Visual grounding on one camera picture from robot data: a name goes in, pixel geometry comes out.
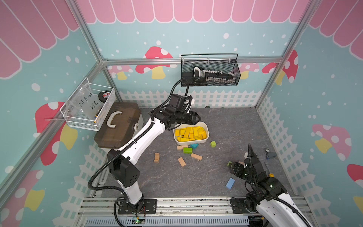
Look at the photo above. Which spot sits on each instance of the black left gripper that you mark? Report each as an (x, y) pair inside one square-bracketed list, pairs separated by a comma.
[(192, 117)]

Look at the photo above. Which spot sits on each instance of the grey blue clamp tool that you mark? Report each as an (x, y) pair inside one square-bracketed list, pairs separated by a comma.
[(270, 154)]

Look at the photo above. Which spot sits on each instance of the brown lidded storage box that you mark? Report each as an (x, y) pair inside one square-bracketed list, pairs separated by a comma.
[(122, 123)]

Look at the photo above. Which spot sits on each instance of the tan long block near tub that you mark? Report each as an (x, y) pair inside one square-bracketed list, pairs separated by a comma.
[(181, 147)]

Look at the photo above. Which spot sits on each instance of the white oval plastic tub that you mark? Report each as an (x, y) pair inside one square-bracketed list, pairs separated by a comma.
[(203, 134)]

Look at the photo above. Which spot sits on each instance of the light blue block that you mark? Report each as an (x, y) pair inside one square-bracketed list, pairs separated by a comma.
[(230, 183)]

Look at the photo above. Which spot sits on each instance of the tan wooden block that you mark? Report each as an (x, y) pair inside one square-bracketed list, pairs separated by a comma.
[(181, 161)]

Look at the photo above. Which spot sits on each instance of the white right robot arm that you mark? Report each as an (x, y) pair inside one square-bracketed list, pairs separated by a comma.
[(267, 197)]

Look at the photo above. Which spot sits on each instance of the green rectangular block centre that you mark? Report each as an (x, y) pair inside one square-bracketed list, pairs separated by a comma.
[(187, 150)]

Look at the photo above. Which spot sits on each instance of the tan slanted block centre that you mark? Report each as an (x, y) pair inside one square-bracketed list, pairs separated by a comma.
[(197, 157)]

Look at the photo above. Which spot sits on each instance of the teal triangular block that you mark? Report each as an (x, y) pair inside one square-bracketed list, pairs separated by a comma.
[(194, 145)]

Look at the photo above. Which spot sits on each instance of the black wire mesh basket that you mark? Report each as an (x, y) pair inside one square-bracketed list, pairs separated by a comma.
[(204, 70)]

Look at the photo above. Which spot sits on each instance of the black tape roll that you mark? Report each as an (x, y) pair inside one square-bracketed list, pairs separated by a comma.
[(103, 96)]

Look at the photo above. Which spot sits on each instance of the small green cube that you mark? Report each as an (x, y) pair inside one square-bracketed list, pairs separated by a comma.
[(213, 144)]

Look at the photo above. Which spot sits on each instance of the clear wire wall basket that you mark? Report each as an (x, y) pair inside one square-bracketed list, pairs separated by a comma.
[(84, 110)]

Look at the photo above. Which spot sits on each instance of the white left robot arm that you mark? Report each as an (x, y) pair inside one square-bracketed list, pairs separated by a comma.
[(123, 163)]

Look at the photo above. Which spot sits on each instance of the brown small block left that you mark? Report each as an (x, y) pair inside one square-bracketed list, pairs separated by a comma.
[(157, 158)]

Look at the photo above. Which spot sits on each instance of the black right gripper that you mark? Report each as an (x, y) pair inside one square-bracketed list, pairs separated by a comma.
[(237, 171)]

